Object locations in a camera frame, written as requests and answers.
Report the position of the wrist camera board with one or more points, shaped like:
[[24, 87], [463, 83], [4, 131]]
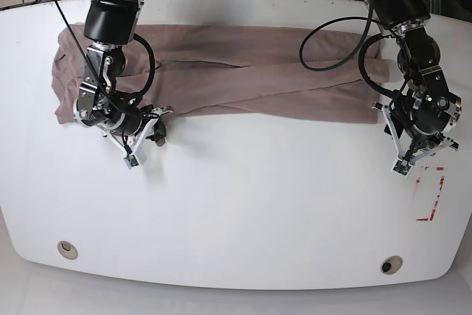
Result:
[[401, 168], [132, 161]]

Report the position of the red tape marking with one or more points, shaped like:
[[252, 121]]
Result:
[[427, 190]]

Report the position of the mauve t-shirt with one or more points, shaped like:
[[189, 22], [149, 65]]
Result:
[[285, 72]]

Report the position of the left table grommet hole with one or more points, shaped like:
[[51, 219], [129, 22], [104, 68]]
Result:
[[67, 250]]

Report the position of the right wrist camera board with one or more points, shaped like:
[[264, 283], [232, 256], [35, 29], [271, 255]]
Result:
[[132, 161]]

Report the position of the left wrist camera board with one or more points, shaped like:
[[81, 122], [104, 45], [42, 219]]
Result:
[[401, 168]]

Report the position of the table grommet hole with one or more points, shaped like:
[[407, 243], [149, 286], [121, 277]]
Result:
[[391, 265], [67, 250]]

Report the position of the right table grommet hole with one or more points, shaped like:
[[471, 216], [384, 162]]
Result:
[[391, 265]]

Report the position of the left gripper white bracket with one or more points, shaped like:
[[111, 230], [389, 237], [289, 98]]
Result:
[[405, 145]]

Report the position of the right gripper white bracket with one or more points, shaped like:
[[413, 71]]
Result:
[[131, 141]]

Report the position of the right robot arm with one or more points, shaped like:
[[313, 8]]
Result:
[[110, 24]]

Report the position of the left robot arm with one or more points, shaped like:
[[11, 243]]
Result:
[[423, 110]]

